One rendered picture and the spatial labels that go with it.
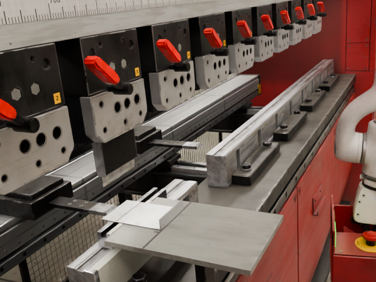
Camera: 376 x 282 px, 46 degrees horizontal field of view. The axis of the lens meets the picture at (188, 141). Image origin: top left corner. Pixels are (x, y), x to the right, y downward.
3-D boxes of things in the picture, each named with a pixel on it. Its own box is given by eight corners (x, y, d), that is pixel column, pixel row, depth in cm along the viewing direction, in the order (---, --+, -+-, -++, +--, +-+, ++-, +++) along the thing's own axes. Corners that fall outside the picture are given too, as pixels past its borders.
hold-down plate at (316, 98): (312, 112, 190) (312, 105, 189) (299, 111, 192) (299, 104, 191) (325, 96, 215) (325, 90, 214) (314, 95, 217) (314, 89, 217)
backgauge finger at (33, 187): (94, 233, 82) (90, 208, 81) (-4, 214, 94) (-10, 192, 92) (130, 205, 92) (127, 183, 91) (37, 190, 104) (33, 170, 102)
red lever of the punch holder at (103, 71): (99, 52, 61) (135, 86, 70) (76, 53, 63) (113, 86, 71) (95, 64, 61) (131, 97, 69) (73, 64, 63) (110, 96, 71)
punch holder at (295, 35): (292, 45, 170) (292, 0, 165) (271, 46, 173) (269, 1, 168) (302, 41, 182) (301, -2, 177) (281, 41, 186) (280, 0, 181)
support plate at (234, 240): (250, 276, 65) (250, 270, 64) (104, 245, 77) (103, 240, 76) (283, 220, 80) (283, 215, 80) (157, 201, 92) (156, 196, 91)
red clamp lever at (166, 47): (169, 36, 78) (191, 65, 86) (149, 37, 80) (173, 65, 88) (167, 45, 78) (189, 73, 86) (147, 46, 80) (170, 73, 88)
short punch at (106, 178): (107, 187, 78) (99, 135, 75) (98, 186, 78) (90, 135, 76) (139, 167, 86) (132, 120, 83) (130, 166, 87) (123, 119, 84)
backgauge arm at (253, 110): (282, 136, 205) (282, 106, 201) (162, 128, 234) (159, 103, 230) (287, 131, 212) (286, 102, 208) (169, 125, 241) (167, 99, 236)
